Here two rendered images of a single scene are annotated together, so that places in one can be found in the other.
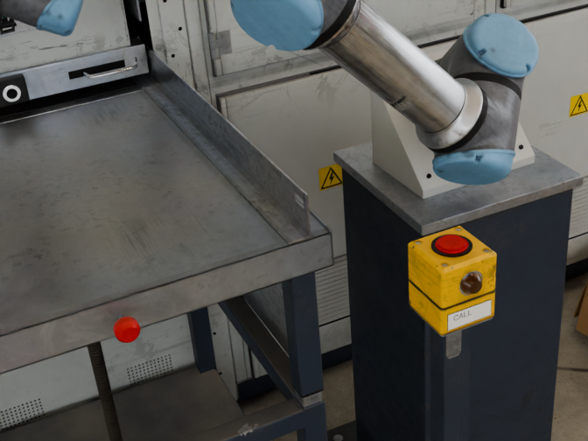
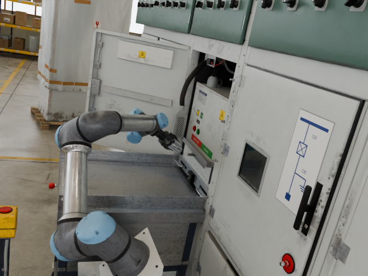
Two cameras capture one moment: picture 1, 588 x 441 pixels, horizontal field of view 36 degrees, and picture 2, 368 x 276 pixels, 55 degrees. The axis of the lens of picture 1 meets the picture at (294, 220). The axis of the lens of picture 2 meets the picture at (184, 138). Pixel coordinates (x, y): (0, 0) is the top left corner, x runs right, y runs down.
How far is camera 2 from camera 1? 207 cm
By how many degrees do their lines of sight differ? 83
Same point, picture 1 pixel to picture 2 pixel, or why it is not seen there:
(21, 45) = (199, 167)
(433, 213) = (84, 267)
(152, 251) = not seen: hidden behind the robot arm
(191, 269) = (61, 190)
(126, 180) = (125, 191)
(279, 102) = (214, 256)
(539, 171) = not seen: outside the picture
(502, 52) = (84, 222)
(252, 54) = (216, 226)
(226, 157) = (126, 207)
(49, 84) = (196, 183)
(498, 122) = (60, 232)
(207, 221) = not seen: hidden behind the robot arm
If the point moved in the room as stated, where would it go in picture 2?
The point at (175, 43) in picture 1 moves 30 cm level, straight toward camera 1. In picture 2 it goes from (210, 200) to (147, 190)
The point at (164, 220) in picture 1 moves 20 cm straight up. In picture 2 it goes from (93, 192) to (97, 154)
